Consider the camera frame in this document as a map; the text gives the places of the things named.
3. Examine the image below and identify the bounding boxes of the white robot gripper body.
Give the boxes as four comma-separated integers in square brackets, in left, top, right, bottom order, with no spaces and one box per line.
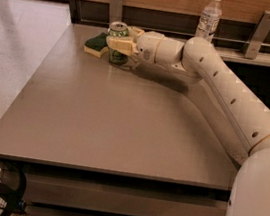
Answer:
[136,31,184,68]

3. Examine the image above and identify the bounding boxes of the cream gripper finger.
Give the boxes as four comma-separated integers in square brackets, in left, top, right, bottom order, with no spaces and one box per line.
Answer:
[106,35,139,56]
[128,26,144,40]

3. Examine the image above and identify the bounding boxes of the green soda can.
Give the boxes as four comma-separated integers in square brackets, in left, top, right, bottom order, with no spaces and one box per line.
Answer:
[108,21,129,66]

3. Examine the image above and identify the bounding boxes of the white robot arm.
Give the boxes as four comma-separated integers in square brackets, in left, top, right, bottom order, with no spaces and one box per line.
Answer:
[106,28,270,216]

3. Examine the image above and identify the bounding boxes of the green and yellow sponge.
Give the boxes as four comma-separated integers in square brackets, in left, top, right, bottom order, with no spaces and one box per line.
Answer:
[83,32,108,58]

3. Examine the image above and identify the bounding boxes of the clear plastic water bottle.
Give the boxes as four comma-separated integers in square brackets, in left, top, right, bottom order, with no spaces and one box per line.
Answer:
[195,0,222,42]

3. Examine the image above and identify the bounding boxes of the upper grey drawer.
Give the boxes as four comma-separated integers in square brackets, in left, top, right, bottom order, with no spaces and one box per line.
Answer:
[24,173,227,216]

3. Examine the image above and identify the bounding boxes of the left metal rail bracket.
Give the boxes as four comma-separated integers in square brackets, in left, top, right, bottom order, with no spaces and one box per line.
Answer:
[108,0,124,23]

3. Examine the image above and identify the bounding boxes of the metal rail bracket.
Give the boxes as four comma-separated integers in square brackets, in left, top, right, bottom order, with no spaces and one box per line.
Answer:
[108,0,124,23]
[242,10,270,60]

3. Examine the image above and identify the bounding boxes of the horizontal metal rail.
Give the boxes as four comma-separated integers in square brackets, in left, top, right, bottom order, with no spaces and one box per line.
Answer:
[78,17,270,49]

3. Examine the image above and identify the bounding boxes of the right metal rail bracket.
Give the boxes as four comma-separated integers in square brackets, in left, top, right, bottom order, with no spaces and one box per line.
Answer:
[242,10,270,60]

